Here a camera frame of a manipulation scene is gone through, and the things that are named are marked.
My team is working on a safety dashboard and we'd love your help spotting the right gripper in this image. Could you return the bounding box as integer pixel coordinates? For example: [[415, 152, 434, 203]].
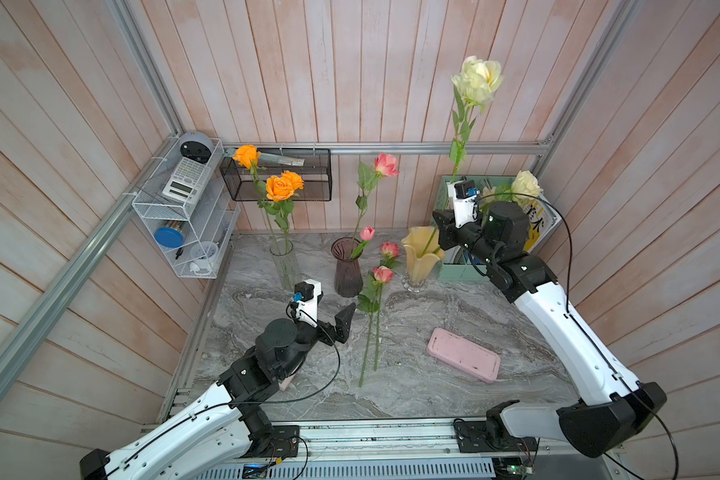
[[433, 209, 499, 274]]

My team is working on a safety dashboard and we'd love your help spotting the pink tulip bud flower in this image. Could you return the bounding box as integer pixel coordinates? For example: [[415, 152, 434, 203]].
[[351, 226, 375, 260]]

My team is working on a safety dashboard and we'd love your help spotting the cream rose group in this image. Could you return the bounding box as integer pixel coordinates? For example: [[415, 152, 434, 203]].
[[493, 170, 543, 204], [480, 187, 496, 205], [422, 55, 505, 256]]

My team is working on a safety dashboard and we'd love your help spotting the pink rose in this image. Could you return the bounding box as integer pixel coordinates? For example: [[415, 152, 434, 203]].
[[380, 242, 400, 269], [353, 153, 400, 237], [358, 265, 394, 387]]

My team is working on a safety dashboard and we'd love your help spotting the orange rose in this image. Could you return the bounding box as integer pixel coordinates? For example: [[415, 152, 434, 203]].
[[232, 144, 289, 283], [275, 171, 304, 241], [262, 172, 295, 290]]

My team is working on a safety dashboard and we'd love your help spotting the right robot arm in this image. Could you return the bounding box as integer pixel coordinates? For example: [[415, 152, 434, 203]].
[[433, 201, 667, 458]]

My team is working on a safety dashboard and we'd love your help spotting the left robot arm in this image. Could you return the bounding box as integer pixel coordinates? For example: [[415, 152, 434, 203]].
[[79, 300, 356, 479]]

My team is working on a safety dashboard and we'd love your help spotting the yellow ruffled vase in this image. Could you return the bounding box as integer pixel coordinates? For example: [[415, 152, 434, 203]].
[[402, 226, 445, 292]]

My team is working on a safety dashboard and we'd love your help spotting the purple ribbed glass vase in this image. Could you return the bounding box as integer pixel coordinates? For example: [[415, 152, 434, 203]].
[[331, 237, 363, 298]]

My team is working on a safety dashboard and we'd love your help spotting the pink calculator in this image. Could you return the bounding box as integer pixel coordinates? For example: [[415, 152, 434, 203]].
[[278, 374, 296, 392]]

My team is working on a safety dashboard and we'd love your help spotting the yellow magazine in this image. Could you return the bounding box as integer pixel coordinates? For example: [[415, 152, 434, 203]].
[[522, 196, 561, 252]]

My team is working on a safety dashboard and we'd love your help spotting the clear glass cylinder vase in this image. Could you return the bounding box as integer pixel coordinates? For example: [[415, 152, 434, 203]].
[[270, 237, 303, 292]]

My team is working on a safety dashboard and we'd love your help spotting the pink case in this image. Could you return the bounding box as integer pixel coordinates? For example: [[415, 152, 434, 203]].
[[427, 328, 501, 383]]

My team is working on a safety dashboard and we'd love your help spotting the white cup on shelf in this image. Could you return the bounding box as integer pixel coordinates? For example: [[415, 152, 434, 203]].
[[189, 241, 219, 275]]

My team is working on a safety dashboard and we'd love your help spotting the white strip on basket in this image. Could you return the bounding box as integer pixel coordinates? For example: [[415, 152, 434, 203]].
[[259, 152, 305, 167]]

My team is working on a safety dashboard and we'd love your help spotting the blue lid jar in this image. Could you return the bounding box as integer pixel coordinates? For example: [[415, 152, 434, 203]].
[[153, 220, 185, 249]]

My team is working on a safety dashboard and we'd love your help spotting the white calculator on shelf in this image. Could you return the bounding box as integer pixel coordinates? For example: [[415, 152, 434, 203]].
[[161, 157, 212, 204]]

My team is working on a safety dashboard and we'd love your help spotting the round black white device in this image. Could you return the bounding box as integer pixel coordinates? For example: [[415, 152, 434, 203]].
[[179, 132, 214, 165]]

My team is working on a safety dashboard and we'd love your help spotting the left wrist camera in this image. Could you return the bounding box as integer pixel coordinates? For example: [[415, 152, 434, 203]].
[[288, 279, 323, 328]]

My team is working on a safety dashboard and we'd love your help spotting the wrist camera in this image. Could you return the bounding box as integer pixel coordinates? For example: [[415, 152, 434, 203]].
[[288, 279, 323, 328], [447, 177, 480, 228]]

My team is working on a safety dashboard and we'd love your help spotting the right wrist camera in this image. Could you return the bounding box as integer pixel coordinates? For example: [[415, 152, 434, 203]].
[[447, 177, 480, 228]]

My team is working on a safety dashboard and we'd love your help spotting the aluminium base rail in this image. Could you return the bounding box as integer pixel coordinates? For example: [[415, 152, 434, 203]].
[[125, 413, 553, 480]]

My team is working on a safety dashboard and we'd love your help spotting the black wire basket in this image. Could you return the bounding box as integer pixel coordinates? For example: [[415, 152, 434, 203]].
[[220, 148, 333, 202]]

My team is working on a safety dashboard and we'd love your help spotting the white wire mesh shelf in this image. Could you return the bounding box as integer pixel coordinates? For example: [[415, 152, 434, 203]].
[[132, 135, 239, 279]]

